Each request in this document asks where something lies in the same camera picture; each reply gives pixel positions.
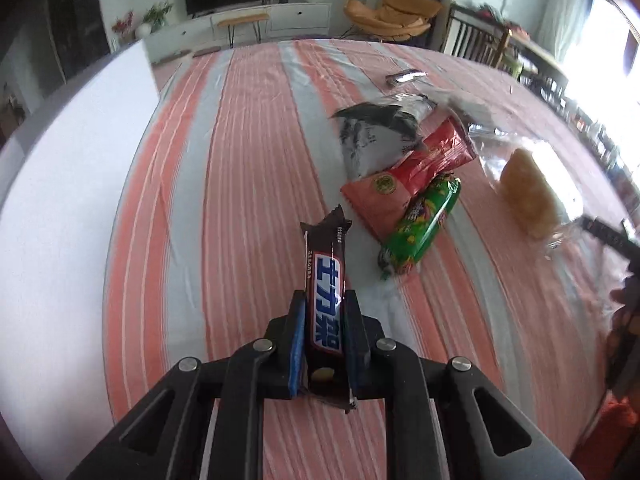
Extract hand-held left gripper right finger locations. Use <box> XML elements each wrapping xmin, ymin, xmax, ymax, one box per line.
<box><xmin>345</xmin><ymin>290</ymin><xmax>586</xmax><ymax>480</ymax></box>

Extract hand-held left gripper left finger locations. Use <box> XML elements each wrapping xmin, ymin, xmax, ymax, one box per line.
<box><xmin>65</xmin><ymin>289</ymin><xmax>308</xmax><ymax>480</ymax></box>

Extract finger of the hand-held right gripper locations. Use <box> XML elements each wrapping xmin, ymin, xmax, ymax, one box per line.
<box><xmin>580</xmin><ymin>215</ymin><xmax>638</xmax><ymax>258</ymax></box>

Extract dark brown chocolate bar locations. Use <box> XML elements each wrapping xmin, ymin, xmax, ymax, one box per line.
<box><xmin>299</xmin><ymin>204</ymin><xmax>358</xmax><ymax>413</ymax></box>

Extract bread loaf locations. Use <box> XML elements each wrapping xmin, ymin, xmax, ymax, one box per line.
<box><xmin>467</xmin><ymin>125</ymin><xmax>591</xmax><ymax>256</ymax></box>

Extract green candy packet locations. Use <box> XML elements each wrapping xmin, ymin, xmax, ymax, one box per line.
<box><xmin>377</xmin><ymin>172</ymin><xmax>463</xmax><ymax>281</ymax></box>

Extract pink snack packet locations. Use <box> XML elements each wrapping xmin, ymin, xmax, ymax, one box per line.
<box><xmin>341</xmin><ymin>170</ymin><xmax>426</xmax><ymax>241</ymax></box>

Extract red snack packet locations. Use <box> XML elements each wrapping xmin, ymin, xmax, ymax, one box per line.
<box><xmin>395</xmin><ymin>116</ymin><xmax>478</xmax><ymax>201</ymax></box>

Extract black and white snack packet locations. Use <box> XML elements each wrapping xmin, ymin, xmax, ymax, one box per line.
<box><xmin>330</xmin><ymin>94</ymin><xmax>438</xmax><ymax>181</ymax></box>

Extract shiny silver snack wrapper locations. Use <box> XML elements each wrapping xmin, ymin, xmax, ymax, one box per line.
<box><xmin>386</xmin><ymin>70</ymin><xmax>427</xmax><ymax>87</ymax></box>

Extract orange red cloth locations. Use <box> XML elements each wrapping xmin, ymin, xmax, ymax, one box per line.
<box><xmin>582</xmin><ymin>395</ymin><xmax>640</xmax><ymax>480</ymax></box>

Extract striped pink grey tablecloth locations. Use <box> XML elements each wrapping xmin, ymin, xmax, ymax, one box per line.
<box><xmin>102</xmin><ymin>37</ymin><xmax>631</xmax><ymax>480</ymax></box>

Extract cluttered side table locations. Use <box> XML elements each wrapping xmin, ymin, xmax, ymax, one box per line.
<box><xmin>510</xmin><ymin>35</ymin><xmax>568</xmax><ymax>88</ymax></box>

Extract wooden slatted chair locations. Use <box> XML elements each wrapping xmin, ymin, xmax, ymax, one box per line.
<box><xmin>442</xmin><ymin>5</ymin><xmax>513</xmax><ymax>68</ymax></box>

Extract white box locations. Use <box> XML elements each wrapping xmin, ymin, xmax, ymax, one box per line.
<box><xmin>0</xmin><ymin>40</ymin><xmax>162</xmax><ymax>466</ymax></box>

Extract orange lounge chair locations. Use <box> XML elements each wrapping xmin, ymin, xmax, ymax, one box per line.
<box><xmin>343</xmin><ymin>0</ymin><xmax>443</xmax><ymax>43</ymax></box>

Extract white television cabinet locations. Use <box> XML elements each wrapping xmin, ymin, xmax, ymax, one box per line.
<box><xmin>145</xmin><ymin>2</ymin><xmax>333</xmax><ymax>61</ymax></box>

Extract wooden stool with metal legs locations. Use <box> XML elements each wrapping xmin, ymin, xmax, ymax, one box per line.
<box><xmin>217</xmin><ymin>10</ymin><xmax>271</xmax><ymax>48</ymax></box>

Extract leafy green plant in vase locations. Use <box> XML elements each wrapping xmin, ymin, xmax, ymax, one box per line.
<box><xmin>142</xmin><ymin>2</ymin><xmax>173</xmax><ymax>31</ymax></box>

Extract red flower plant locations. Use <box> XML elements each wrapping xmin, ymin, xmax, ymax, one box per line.
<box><xmin>111</xmin><ymin>10</ymin><xmax>136</xmax><ymax>43</ymax></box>

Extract dark display cabinet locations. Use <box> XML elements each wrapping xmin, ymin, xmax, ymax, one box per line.
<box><xmin>47</xmin><ymin>0</ymin><xmax>111</xmax><ymax>81</ymax></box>

